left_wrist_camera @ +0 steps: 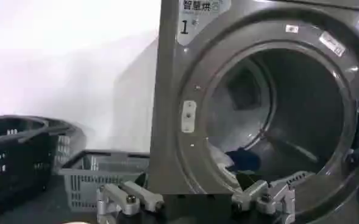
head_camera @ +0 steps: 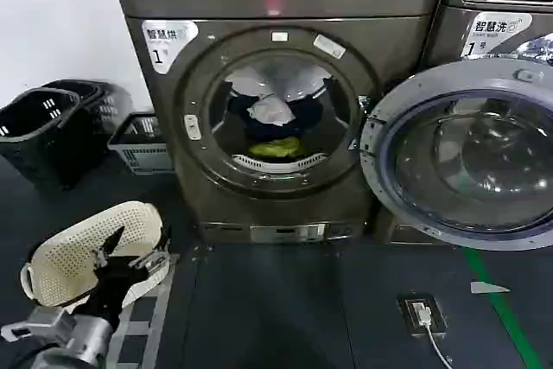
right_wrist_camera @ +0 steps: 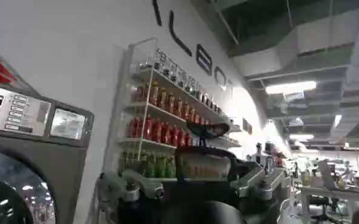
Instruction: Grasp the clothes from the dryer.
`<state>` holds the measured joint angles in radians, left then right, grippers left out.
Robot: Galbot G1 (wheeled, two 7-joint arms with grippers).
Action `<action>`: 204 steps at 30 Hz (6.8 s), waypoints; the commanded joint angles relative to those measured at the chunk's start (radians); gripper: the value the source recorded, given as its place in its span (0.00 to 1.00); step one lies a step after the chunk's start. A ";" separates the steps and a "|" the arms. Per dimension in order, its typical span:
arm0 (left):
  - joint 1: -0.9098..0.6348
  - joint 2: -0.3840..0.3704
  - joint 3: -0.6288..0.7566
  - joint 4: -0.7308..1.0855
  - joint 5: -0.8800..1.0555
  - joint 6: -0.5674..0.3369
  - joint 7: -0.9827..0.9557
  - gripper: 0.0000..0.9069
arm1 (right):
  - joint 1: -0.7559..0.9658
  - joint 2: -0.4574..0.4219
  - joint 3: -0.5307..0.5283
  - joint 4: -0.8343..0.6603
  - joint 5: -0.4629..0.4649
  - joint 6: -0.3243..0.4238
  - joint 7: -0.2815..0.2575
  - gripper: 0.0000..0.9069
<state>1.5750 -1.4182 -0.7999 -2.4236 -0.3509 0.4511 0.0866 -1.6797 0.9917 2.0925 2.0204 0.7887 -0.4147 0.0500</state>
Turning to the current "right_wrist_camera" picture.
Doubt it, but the grey dryer with glass door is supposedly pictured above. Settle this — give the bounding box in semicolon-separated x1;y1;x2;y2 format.
0;79;95;224

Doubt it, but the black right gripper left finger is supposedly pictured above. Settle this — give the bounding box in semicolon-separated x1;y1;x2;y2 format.
96;169;165;203

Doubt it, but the long ceiling light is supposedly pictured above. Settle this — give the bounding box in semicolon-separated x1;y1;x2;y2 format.
265;80;318;96

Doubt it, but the grey ceiling air duct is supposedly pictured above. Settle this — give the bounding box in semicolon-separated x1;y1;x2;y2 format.
229;7;359;82

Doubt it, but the white shelf of bottles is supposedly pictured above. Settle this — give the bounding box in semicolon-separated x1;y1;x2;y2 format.
105;37;244;181

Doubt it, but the black looping cable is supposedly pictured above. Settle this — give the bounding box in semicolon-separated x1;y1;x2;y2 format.
174;121;250;184

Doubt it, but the white desk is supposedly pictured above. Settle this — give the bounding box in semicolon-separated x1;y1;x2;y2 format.
298;184;359;224

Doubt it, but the grey open laptop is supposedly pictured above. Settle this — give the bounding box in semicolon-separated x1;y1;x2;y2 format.
317;159;341;192

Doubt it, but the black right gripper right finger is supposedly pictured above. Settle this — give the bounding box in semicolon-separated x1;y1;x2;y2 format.
230;167;290;201

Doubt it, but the black office chair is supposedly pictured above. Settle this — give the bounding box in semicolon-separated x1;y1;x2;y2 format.
307;194;341;223

